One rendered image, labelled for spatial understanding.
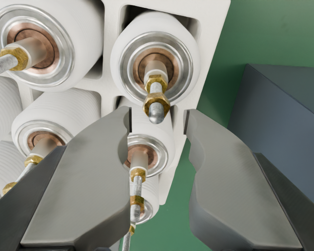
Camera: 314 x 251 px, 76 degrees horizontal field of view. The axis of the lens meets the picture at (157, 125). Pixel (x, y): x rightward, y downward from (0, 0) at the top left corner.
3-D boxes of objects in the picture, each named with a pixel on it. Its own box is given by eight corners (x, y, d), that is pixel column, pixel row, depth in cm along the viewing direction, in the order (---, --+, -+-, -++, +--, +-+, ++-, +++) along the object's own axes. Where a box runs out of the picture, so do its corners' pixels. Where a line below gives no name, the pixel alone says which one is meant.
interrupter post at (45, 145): (36, 144, 26) (22, 162, 23) (43, 132, 25) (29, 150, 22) (54, 153, 27) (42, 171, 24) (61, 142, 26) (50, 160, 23)
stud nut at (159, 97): (161, 118, 15) (161, 124, 14) (140, 110, 15) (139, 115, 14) (173, 96, 14) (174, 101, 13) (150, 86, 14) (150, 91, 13)
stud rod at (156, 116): (158, 84, 19) (160, 127, 13) (149, 80, 19) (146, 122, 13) (163, 75, 19) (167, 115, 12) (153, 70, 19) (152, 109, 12)
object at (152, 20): (190, 19, 34) (219, 37, 19) (171, 72, 39) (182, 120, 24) (135, -1, 33) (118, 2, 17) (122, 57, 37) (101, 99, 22)
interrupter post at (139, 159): (128, 158, 27) (125, 176, 25) (135, 146, 26) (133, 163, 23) (144, 164, 28) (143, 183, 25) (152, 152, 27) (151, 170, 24)
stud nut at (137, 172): (128, 175, 24) (127, 180, 24) (134, 166, 24) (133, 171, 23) (142, 180, 25) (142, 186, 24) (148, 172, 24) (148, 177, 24)
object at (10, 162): (27, 101, 42) (-45, 161, 27) (65, 130, 46) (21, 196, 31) (3, 126, 45) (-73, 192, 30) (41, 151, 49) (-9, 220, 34)
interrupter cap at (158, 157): (103, 164, 28) (102, 167, 27) (125, 123, 24) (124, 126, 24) (151, 181, 30) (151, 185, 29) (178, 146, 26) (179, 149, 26)
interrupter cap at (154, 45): (204, 44, 20) (206, 46, 19) (177, 110, 23) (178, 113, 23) (127, 19, 18) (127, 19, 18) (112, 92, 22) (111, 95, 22)
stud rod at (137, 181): (134, 165, 26) (127, 220, 19) (137, 160, 25) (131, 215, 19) (141, 168, 26) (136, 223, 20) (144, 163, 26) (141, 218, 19)
